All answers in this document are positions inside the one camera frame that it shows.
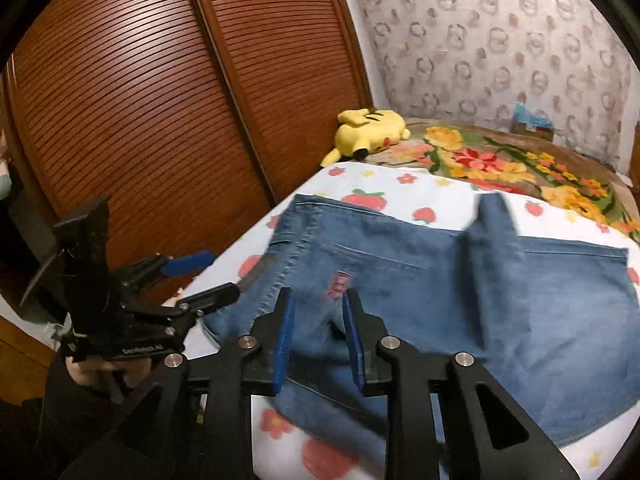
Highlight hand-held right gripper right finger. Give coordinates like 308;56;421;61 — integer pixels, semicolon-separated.
341;287;583;480

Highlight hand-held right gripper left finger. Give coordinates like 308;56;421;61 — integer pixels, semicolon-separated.
60;287;296;480

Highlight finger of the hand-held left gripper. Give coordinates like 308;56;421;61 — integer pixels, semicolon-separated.
177;282;241;317
127;251;217;288

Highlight blue denim pants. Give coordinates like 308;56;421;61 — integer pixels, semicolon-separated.
202;191;640;448

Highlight person's left hand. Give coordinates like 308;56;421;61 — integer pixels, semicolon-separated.
67;357;151;390

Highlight white strawberry print sheet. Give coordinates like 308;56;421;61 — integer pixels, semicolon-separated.
165;162;640;480

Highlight brown louvered wooden wardrobe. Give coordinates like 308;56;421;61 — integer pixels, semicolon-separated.
0;0;373;311

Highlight yellow plush toy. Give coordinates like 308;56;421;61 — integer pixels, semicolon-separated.
320;108;412;167

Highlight floral blanket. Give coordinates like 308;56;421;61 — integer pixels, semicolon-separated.
370;117;640;246

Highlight cardboard box with blue cloth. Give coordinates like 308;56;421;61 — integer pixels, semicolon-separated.
510;102;556;143

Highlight circle pattern sheer curtain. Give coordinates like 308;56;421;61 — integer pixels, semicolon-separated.
335;0;636;171

